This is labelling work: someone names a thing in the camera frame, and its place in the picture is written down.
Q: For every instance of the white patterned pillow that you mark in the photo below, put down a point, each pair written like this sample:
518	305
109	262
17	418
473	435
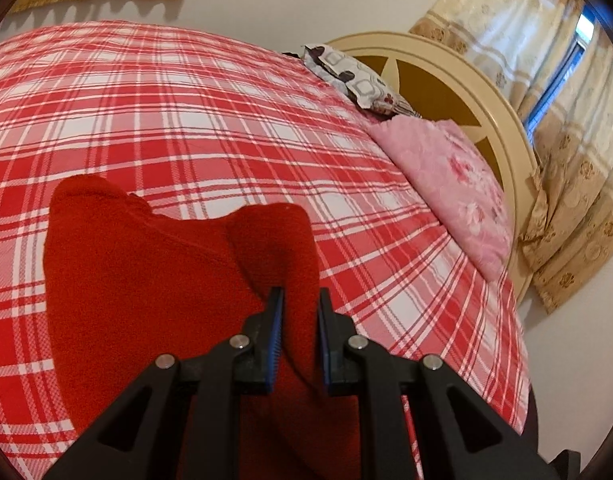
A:
356	77

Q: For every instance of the red plaid bed sheet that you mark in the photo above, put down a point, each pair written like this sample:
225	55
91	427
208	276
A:
211	110

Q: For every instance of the red knit sweater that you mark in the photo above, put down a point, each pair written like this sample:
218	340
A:
136	285

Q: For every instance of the pink floral pillow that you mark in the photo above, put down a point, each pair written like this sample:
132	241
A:
451	185

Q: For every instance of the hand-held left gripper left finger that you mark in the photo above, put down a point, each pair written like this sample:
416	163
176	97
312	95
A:
276	340

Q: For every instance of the blue framed window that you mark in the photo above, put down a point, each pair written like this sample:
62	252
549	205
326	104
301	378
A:
561	90

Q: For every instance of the cream bed headboard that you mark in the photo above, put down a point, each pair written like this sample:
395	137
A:
496	110

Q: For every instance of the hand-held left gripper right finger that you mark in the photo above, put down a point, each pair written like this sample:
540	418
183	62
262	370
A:
325	340

